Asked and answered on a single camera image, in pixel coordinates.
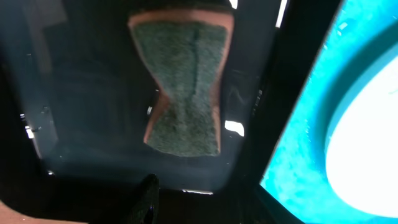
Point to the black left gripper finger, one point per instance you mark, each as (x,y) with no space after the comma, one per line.
(142,207)

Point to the green scrubbing sponge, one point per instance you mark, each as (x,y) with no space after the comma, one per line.
(185,51)

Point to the white plate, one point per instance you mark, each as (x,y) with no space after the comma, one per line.
(361,144)

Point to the black tray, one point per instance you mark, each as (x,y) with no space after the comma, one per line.
(76,99)

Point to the teal serving tray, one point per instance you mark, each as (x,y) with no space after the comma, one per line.
(296,175)

